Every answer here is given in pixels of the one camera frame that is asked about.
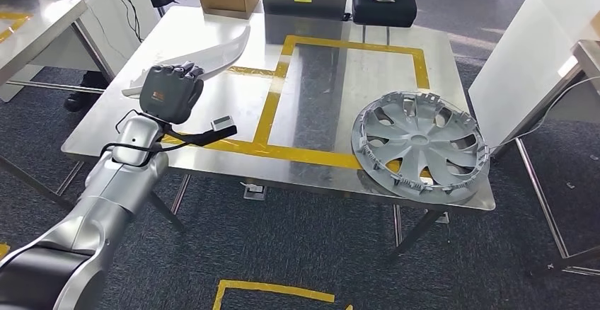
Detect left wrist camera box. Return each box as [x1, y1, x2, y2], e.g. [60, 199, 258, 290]
[161, 115, 238, 149]

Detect floor socket plate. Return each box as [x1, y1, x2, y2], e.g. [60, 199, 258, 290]
[424, 210, 451, 225]
[243, 182, 268, 202]

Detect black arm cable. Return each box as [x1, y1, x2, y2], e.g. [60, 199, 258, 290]
[99, 108, 207, 168]

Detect silver wheel hubcap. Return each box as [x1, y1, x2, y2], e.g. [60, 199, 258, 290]
[351, 91, 491, 205]

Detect white table side panel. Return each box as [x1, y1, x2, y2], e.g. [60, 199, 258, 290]
[0, 0, 161, 103]
[468, 0, 600, 151]

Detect white curved body panel part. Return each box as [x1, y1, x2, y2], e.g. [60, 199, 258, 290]
[122, 25, 252, 98]

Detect steel workbench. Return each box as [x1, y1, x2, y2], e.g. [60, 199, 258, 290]
[61, 5, 497, 260]

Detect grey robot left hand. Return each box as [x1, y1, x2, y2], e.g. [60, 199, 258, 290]
[139, 61, 206, 125]

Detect black carry case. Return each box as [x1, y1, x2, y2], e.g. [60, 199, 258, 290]
[351, 0, 418, 28]

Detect person's foot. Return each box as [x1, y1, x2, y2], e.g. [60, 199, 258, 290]
[63, 71, 111, 114]

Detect thin white cable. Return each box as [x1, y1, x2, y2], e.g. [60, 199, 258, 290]
[488, 75, 600, 151]

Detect steel table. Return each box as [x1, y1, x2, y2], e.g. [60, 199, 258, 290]
[0, 0, 118, 210]
[490, 39, 600, 277]

